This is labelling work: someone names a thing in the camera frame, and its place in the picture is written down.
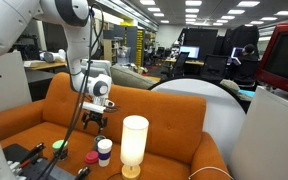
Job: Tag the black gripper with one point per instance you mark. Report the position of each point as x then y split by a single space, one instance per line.
98 118

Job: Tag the white and purple cup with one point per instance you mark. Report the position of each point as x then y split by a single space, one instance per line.
104 152

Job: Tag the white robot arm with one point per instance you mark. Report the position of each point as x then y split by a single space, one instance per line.
75 17

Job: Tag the pink round cup lid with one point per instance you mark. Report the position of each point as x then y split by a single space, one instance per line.
91 157

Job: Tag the white table lamp wooden base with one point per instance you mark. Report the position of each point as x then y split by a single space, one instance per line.
134 136

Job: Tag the blue grey mug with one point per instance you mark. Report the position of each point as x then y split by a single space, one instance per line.
97 139

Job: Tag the green lidded jar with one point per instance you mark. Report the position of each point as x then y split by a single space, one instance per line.
60 149

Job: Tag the grey sofa back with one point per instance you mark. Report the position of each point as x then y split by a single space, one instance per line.
125 77

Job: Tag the white board left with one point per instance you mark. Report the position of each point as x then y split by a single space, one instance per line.
14 89

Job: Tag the white board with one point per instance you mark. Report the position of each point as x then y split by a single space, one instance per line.
261 150
14 89

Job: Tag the orange fabric sofa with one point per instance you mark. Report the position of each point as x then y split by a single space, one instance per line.
177 147

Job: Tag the black office chair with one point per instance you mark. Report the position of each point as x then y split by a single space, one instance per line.
178 68

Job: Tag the lit computer monitor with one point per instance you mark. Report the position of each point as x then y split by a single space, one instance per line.
192 50

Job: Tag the white round panel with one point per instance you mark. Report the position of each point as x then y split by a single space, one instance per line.
224 115

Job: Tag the seated person in black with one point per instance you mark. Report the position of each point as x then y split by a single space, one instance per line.
238 64

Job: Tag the white board right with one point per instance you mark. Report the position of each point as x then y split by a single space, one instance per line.
261 150

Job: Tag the red framed monitor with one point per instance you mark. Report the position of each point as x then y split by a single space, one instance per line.
273 67

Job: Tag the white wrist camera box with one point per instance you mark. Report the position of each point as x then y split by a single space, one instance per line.
98 108

